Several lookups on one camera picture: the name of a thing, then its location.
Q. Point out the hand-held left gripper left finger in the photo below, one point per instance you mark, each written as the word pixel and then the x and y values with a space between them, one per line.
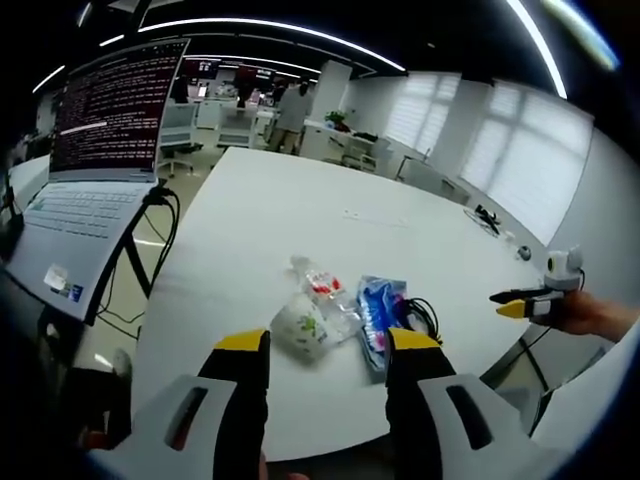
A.
pixel 235 400

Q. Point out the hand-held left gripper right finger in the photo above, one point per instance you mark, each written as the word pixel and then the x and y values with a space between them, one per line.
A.
pixel 420 400

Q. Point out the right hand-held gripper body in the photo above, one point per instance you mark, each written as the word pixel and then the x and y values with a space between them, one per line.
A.
pixel 562 272

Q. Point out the white tissue packet green print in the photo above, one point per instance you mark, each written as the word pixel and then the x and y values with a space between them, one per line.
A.
pixel 300 327

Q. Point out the blue plastic packet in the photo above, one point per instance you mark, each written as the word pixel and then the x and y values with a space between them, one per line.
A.
pixel 377 305

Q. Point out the clear plastic bag red contents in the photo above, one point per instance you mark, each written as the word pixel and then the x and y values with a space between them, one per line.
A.
pixel 327 295

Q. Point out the person's right hand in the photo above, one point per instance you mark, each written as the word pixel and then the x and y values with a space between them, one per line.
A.
pixel 590 315

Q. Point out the person's left hand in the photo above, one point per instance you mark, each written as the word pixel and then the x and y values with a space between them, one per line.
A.
pixel 263 467

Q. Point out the small grey round object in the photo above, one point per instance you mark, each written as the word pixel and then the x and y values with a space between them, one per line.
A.
pixel 525 253

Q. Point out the white window blinds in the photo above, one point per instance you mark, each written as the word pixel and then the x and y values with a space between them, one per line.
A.
pixel 530 160
pixel 425 112

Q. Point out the white table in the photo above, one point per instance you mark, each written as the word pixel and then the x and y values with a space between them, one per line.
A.
pixel 310 215

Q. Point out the green potted plant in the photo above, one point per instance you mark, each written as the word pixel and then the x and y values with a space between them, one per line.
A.
pixel 336 118

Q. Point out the white office chair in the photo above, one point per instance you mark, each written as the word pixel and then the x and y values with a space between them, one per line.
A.
pixel 177 127

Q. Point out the white laptop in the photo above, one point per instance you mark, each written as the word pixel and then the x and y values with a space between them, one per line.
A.
pixel 95 150

